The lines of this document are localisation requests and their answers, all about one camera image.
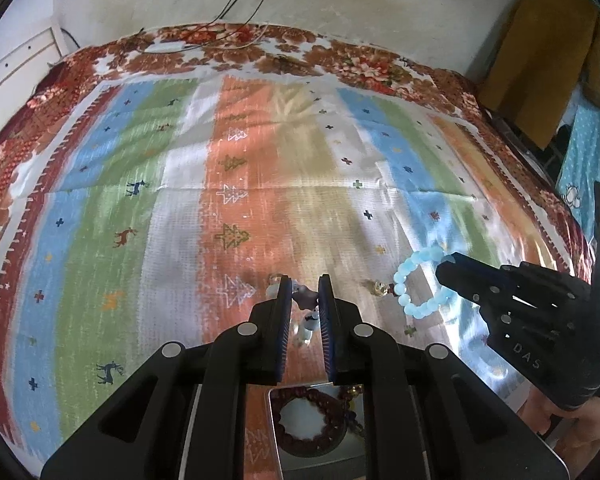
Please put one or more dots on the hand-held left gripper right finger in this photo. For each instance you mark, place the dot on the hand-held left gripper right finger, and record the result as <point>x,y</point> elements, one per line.
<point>326,320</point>

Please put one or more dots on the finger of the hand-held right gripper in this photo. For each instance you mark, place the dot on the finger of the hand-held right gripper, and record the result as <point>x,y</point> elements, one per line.
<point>480,267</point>
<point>460,282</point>

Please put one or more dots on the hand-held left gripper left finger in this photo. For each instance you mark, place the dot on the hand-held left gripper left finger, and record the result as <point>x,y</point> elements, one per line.
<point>281,320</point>

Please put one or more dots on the metal tin box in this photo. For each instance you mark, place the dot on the metal tin box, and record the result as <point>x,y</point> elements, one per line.
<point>300,420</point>

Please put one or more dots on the person's right hand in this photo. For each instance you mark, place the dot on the person's right hand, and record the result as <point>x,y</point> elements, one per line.
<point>545,420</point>

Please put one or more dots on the teal dotted printed cloth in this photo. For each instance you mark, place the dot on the teal dotted printed cloth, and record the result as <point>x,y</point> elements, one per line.
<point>590,150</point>

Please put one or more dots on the striped colourful blanket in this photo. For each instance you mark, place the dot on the striped colourful blanket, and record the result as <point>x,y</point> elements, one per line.
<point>180,185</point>

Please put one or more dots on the mustard yellow hanging cloth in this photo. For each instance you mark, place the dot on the mustard yellow hanging cloth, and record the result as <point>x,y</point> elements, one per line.
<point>545,50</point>

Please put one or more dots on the white headboard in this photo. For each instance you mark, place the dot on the white headboard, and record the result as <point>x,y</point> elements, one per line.
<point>15,65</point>

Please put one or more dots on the dark furniture frame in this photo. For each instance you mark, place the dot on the dark furniture frame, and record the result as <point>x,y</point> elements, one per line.
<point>530,150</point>

